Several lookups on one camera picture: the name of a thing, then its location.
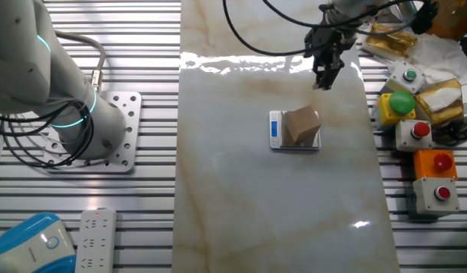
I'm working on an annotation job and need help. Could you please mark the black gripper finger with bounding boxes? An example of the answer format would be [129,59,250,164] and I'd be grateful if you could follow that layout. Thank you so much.
[317,42,346,91]
[312,51,332,90]

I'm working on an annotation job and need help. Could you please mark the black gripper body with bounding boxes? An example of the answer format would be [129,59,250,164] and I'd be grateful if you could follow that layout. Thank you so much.
[303,4,362,58]

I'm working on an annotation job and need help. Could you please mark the brown cardboard block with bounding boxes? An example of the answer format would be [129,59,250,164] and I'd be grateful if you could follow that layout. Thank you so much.
[284,105,322,147]

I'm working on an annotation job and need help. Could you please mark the silver digital scale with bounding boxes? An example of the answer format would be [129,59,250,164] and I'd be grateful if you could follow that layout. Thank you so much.
[268,110,321,151]

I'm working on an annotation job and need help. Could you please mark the gold foil pack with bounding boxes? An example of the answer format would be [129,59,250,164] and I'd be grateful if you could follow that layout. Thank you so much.
[360,21,419,62]

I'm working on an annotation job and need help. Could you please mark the grey box green button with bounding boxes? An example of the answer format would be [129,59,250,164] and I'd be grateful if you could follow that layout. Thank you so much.
[384,61,427,95]

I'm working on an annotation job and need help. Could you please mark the yellow box green mushroom button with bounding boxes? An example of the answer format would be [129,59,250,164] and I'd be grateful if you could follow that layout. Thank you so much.
[376,90,417,127]

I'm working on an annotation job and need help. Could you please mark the grey box red button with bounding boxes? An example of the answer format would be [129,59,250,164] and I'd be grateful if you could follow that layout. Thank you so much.
[394,119,434,153]
[412,176,461,218]

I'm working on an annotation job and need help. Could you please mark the white crumpled paper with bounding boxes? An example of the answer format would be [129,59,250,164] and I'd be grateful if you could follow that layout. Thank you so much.
[407,31,467,85]

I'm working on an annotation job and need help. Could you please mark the gold tissue pack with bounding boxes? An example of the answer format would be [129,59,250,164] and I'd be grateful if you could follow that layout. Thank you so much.
[413,77,465,126]

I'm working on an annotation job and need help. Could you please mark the brown wrapped box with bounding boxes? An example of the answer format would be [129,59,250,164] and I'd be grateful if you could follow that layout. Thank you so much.
[425,0,467,41]

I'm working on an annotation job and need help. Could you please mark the orange box red button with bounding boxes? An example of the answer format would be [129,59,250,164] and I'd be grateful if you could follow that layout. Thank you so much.
[412,149,459,181]

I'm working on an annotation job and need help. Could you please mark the marble pattern board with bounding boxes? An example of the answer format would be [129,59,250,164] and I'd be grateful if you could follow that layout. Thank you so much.
[171,0,401,273]

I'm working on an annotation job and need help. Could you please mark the metal robot mounting plate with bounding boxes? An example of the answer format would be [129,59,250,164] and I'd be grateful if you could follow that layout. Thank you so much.
[42,90,143,174]

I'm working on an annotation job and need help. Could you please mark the white power strip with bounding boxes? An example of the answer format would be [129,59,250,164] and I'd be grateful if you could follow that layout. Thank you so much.
[74,207,118,273]

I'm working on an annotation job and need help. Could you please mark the blue and white device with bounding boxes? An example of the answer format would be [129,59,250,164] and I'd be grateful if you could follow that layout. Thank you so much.
[0,212,77,273]

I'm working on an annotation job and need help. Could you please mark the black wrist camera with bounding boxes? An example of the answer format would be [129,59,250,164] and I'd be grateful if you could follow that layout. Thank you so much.
[409,0,440,36]

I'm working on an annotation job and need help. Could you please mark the black coiled cable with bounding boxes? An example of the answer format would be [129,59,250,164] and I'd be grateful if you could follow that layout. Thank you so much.
[432,121,467,147]

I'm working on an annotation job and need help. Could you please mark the grey cable metal connector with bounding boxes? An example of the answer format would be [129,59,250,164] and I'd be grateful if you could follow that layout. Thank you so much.
[53,30,107,94]

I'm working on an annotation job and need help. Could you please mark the looped black cables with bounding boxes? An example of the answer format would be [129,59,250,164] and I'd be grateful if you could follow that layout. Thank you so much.
[0,99,95,169]

